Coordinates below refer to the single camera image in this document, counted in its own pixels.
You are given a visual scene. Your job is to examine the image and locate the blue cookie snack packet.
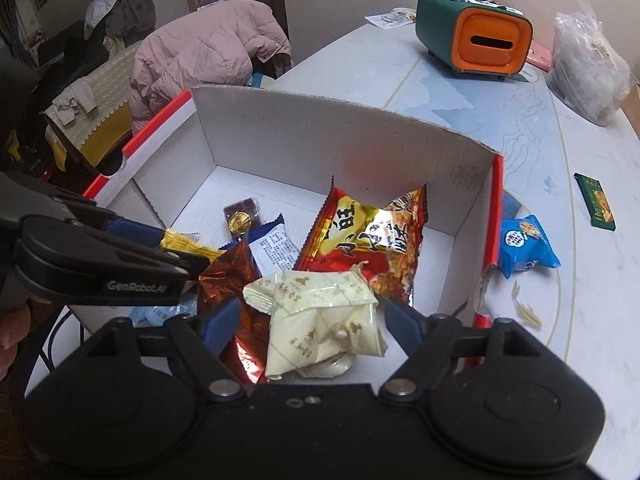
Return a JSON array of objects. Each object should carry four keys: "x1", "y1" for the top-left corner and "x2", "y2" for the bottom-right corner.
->
[{"x1": 498, "y1": 214, "x2": 561, "y2": 278}]

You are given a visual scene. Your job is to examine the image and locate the pink puffer jacket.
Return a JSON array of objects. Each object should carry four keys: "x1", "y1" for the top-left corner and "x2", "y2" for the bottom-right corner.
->
[{"x1": 128, "y1": 0, "x2": 294, "y2": 132}]

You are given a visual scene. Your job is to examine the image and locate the red foil snack packet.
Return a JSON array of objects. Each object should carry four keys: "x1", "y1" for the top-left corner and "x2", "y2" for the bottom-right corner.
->
[{"x1": 198, "y1": 242, "x2": 269, "y2": 385}]

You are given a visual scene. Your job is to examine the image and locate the person's left hand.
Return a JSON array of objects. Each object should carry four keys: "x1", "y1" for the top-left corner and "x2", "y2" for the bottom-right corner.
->
[{"x1": 0, "y1": 296, "x2": 54, "y2": 380}]

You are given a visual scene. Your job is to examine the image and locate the red white cardboard box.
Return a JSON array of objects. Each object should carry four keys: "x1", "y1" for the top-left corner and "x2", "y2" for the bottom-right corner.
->
[{"x1": 87, "y1": 86, "x2": 502, "y2": 386}]

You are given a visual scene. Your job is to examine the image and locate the brown gold chocolate candy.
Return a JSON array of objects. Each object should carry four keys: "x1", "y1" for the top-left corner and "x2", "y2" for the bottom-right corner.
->
[{"x1": 222, "y1": 197, "x2": 262, "y2": 237}]

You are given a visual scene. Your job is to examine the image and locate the red yellow rice cracker bag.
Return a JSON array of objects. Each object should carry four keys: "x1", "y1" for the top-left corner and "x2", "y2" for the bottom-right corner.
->
[{"x1": 295, "y1": 186, "x2": 427, "y2": 302}]

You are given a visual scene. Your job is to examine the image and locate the clear plastic bag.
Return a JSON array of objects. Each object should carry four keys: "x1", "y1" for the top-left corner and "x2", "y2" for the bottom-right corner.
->
[{"x1": 547, "y1": 0, "x2": 631, "y2": 127}]

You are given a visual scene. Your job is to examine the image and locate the orange green tissue box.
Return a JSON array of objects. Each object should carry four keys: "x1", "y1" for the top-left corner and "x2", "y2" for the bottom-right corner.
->
[{"x1": 416, "y1": 0, "x2": 533, "y2": 78}]

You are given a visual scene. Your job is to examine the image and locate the white blue snack packet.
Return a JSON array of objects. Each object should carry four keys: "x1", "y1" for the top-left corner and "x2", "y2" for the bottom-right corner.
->
[{"x1": 221, "y1": 214, "x2": 299, "y2": 276}]

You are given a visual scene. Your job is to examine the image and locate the pink notebook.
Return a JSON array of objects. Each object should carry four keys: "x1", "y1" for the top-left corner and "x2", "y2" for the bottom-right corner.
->
[{"x1": 526, "y1": 40, "x2": 552, "y2": 72}]

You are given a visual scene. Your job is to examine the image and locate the yellow snack packet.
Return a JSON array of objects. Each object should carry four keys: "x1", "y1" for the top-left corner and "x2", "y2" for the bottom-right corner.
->
[{"x1": 160, "y1": 229, "x2": 226, "y2": 262}]

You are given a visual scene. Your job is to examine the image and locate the cream snack packet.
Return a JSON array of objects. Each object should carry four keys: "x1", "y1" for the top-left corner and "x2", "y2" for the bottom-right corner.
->
[{"x1": 243, "y1": 263, "x2": 387, "y2": 380}]

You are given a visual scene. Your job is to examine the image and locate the green cracker packet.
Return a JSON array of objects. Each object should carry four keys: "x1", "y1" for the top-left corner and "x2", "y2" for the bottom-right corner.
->
[{"x1": 574, "y1": 174, "x2": 616, "y2": 231}]

